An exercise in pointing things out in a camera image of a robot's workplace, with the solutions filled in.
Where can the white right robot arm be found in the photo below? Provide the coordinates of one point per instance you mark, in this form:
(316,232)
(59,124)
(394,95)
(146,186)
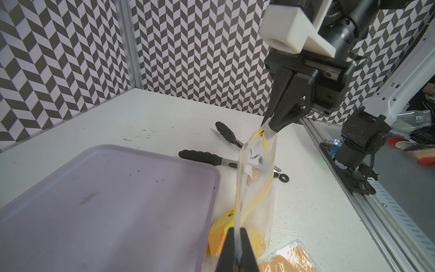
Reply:
(365,131)

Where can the clear printed bag pile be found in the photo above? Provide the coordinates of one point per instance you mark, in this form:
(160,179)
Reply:
(293,257)

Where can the steel black-tipped tongs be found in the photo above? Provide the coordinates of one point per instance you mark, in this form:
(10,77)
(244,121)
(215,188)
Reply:
(227,136)

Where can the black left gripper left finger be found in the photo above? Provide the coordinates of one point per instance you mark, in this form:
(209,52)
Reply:
(227,259)

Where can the lilac plastic tray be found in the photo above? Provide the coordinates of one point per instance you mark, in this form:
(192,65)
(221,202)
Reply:
(113,209)

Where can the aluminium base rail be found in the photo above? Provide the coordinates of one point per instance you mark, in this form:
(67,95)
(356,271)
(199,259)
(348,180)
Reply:
(403,244)

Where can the clear resealable bag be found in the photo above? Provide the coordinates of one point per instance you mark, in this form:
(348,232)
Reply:
(255,198)

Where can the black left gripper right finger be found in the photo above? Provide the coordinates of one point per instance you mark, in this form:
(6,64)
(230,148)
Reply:
(247,262)

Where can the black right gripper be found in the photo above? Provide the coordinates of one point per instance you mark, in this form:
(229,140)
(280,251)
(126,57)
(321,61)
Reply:
(309,59)

